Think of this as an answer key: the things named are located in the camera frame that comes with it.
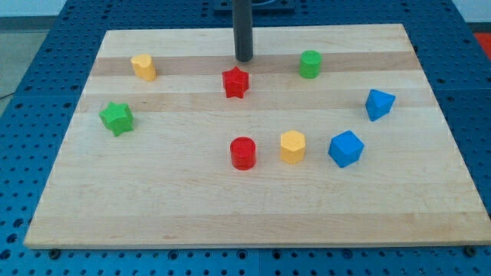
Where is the black cylindrical pointer rod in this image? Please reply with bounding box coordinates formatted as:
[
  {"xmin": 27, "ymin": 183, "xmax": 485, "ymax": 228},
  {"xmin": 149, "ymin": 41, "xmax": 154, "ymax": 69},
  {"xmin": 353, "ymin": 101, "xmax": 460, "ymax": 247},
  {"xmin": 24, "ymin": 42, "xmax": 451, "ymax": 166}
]
[{"xmin": 232, "ymin": 0, "xmax": 253, "ymax": 62}]

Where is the green star block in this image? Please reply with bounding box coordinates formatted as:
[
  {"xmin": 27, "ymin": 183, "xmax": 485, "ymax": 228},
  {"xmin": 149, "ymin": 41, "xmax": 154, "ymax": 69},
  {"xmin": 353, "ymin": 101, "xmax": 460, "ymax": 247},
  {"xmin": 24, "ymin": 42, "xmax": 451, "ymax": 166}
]
[{"xmin": 99, "ymin": 102, "xmax": 134, "ymax": 136}]

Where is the wooden board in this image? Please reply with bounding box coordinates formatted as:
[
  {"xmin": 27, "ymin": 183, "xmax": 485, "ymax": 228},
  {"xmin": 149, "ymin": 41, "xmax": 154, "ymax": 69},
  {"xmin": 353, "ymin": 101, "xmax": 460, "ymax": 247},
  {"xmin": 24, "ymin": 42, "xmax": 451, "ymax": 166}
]
[{"xmin": 25, "ymin": 24, "xmax": 490, "ymax": 249}]

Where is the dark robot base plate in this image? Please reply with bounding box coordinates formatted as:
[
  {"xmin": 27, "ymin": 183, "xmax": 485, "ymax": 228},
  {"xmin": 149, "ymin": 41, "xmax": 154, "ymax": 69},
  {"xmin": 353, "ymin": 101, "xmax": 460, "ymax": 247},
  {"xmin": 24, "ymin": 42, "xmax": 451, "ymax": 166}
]
[{"xmin": 212, "ymin": 0, "xmax": 296, "ymax": 15}]

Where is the blue triangular block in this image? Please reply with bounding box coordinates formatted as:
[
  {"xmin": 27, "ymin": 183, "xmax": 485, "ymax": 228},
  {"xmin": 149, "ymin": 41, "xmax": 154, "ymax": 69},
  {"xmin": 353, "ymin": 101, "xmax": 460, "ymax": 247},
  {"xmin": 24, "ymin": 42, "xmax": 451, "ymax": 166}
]
[{"xmin": 365, "ymin": 89, "xmax": 396, "ymax": 121}]

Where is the red star block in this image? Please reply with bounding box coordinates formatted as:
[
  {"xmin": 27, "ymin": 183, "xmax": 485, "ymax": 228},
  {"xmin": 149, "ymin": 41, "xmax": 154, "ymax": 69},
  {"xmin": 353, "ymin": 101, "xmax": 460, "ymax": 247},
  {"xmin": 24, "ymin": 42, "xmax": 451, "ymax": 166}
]
[{"xmin": 222, "ymin": 67, "xmax": 249, "ymax": 99}]

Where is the blue cube block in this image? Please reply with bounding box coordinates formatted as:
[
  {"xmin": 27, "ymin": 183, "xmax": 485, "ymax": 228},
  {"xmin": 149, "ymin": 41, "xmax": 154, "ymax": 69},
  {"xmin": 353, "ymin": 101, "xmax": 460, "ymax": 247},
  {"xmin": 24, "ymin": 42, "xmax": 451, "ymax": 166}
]
[{"xmin": 327, "ymin": 130, "xmax": 364, "ymax": 168}]

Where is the green cylinder block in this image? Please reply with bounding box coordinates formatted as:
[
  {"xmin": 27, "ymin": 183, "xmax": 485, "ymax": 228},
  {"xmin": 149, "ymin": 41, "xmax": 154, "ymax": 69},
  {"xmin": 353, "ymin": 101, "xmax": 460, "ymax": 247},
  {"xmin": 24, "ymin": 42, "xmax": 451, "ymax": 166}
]
[{"xmin": 299, "ymin": 50, "xmax": 322, "ymax": 79}]

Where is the red cylinder block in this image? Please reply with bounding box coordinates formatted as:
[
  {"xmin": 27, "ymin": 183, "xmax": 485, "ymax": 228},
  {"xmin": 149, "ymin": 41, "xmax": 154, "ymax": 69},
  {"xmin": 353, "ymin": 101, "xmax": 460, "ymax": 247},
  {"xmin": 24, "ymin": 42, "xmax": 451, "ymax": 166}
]
[{"xmin": 230, "ymin": 136, "xmax": 256, "ymax": 170}]

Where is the yellow heart block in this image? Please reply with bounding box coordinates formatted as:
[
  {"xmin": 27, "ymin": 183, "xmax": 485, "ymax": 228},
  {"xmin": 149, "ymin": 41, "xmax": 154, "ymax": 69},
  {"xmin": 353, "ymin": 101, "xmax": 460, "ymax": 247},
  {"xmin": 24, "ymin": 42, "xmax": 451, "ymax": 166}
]
[{"xmin": 130, "ymin": 54, "xmax": 157, "ymax": 81}]

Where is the yellow hexagon block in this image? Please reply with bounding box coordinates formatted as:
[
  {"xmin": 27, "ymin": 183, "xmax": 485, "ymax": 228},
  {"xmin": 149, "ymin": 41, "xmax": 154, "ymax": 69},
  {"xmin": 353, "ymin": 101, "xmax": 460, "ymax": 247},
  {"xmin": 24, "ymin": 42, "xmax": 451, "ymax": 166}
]
[{"xmin": 280, "ymin": 130, "xmax": 306, "ymax": 165}]

